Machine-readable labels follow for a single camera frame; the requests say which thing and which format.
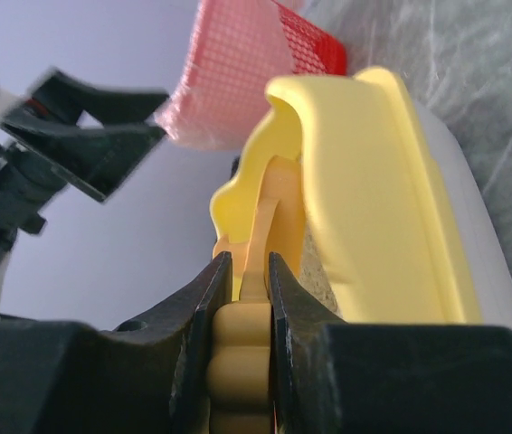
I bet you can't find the yellow litter box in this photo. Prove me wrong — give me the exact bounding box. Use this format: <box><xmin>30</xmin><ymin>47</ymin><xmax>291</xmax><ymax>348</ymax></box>
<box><xmin>210</xmin><ymin>67</ymin><xmax>512</xmax><ymax>330</ymax></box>

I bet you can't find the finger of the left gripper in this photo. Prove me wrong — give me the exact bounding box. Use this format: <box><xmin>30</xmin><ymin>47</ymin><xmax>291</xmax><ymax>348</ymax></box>
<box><xmin>0</xmin><ymin>115</ymin><xmax>165</xmax><ymax>203</ymax></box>
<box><xmin>27</xmin><ymin>69</ymin><xmax>169</xmax><ymax>125</ymax></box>

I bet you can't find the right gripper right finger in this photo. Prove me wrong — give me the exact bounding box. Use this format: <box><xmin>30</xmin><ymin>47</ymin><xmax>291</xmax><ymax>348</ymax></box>
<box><xmin>269</xmin><ymin>253</ymin><xmax>512</xmax><ymax>433</ymax></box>

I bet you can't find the pink lined waste basket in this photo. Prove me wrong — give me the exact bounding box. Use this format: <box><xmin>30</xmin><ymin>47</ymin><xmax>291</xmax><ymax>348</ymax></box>
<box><xmin>156</xmin><ymin>0</ymin><xmax>347</xmax><ymax>150</ymax></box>

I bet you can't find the orange litter scoop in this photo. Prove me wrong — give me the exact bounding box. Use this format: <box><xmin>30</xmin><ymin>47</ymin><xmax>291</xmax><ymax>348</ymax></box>
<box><xmin>206</xmin><ymin>156</ymin><xmax>306</xmax><ymax>433</ymax></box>

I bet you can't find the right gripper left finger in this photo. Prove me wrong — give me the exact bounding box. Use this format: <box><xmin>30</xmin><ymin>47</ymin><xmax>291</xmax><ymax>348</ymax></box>
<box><xmin>0</xmin><ymin>252</ymin><xmax>232</xmax><ymax>433</ymax></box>

